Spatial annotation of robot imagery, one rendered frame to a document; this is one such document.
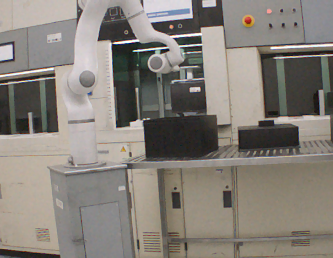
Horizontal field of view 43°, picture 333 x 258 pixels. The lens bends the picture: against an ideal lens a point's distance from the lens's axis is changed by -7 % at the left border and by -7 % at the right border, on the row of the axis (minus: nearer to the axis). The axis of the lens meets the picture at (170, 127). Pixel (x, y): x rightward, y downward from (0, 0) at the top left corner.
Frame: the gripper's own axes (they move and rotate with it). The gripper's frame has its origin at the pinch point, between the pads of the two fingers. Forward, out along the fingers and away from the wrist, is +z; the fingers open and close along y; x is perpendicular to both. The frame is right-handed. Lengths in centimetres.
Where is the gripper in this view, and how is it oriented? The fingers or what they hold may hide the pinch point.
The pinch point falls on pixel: (172, 67)
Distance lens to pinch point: 237.3
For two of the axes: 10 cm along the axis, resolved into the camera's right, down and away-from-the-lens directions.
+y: 9.7, -0.5, -2.4
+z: 2.4, -0.7, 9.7
